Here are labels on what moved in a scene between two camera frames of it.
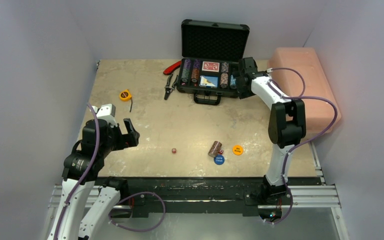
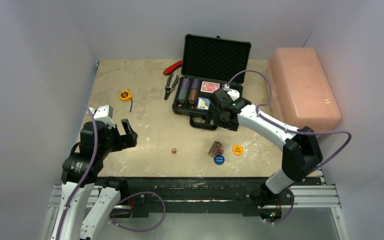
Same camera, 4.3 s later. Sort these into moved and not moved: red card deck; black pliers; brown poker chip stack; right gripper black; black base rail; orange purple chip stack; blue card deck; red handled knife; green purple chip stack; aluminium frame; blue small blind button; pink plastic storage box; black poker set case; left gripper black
Moved: right gripper black; red card deck; blue card deck; black poker set case; green purple chip stack; orange purple chip stack
Not moved: black pliers; pink plastic storage box; aluminium frame; brown poker chip stack; red handled knife; blue small blind button; left gripper black; black base rail
